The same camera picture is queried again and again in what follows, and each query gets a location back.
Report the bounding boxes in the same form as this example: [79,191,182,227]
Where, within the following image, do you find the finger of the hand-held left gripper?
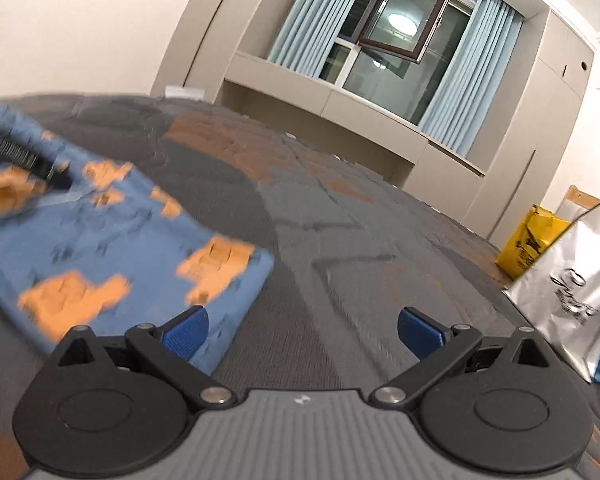
[0,127,74,192]

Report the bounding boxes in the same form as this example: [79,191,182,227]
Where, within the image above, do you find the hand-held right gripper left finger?
[56,305,237,407]

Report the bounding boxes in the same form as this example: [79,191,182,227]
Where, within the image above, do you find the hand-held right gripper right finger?
[369,306,552,407]

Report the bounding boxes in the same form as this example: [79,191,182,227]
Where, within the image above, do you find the blue pants with orange print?
[0,102,277,377]

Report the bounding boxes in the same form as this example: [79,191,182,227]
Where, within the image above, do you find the grey and orange quilted mattress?
[0,92,600,480]

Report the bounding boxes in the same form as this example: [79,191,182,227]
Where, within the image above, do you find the yellow shopping bag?
[496,204,574,282]

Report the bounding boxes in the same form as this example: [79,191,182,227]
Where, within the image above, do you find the white shopping bag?
[502,200,600,384]

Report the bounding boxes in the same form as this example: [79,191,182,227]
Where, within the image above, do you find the beige wardrobe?
[472,10,597,249]
[150,0,272,99]

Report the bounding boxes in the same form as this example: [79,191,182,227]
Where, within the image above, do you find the beige window bench cabinet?
[222,50,487,187]

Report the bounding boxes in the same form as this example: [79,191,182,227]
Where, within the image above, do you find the light blue curtain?
[419,0,526,157]
[267,0,379,82]

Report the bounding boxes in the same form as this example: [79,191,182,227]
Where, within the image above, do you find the open dark window sash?
[357,0,457,64]

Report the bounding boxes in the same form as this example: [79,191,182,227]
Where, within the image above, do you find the window with white frame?
[320,0,474,127]

